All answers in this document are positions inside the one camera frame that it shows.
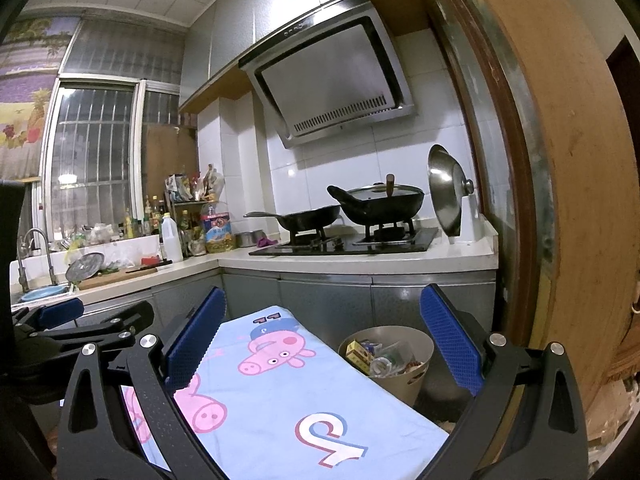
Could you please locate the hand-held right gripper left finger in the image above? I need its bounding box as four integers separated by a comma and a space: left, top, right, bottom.
57, 286, 228, 480

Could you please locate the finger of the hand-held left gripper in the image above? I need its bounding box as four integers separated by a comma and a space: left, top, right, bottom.
12, 301, 155, 361
10, 297, 86, 333

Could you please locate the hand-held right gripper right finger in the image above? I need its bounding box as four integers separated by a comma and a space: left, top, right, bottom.
419, 282, 590, 480

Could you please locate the beige trash bin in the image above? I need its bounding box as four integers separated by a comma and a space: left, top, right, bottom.
337, 326, 435, 411

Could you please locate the clear plastic bottle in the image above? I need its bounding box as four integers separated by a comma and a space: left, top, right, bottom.
369, 342, 403, 378

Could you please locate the yellow brown small box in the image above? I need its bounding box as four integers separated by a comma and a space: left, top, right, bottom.
346, 341, 373, 373

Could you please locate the blue basin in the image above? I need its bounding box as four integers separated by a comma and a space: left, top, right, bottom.
19, 285, 71, 303

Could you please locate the large wooden cutting board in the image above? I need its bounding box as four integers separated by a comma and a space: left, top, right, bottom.
75, 265, 173, 292

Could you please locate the steel gooseneck faucet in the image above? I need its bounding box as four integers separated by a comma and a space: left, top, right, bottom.
21, 227, 58, 287
15, 240, 30, 295

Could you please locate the round glass pot lid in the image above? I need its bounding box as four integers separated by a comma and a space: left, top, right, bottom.
65, 252, 105, 283

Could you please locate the white plastic jug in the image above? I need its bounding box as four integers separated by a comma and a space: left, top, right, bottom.
159, 212, 185, 264

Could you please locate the row of condiment bottles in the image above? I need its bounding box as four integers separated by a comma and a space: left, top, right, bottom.
122, 195, 163, 238

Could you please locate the cartoon pig printed cloth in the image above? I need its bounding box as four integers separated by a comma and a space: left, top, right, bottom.
117, 304, 451, 480

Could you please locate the large cooking oil bottle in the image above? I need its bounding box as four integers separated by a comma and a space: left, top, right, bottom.
200, 203, 236, 253

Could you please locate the white lid stand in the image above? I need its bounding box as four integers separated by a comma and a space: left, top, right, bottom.
447, 195, 485, 246

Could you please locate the black gas stove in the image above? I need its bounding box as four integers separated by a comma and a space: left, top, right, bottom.
248, 226, 440, 257

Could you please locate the black wok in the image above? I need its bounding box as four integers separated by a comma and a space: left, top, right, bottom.
326, 185, 426, 226

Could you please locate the steel dome wok lid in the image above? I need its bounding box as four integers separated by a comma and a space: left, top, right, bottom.
427, 144, 476, 238

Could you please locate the pile of snack packets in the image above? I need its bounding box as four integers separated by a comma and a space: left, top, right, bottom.
165, 162, 226, 203

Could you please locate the barred window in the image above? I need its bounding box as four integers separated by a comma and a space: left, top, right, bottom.
40, 77, 183, 241

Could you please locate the glass wok lid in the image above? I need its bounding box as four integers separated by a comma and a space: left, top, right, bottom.
345, 174, 425, 200

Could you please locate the black frying pan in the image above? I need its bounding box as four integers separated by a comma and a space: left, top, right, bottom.
243, 203, 343, 237

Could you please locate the steel range hood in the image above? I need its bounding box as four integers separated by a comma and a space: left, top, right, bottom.
237, 0, 418, 150

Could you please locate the fruit print wall poster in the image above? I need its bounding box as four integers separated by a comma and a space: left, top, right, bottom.
0, 16, 81, 181

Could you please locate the wooden door frame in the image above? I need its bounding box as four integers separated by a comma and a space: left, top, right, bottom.
415, 0, 640, 411

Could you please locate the grey wall cabinet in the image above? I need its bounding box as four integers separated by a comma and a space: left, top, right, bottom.
177, 0, 416, 113

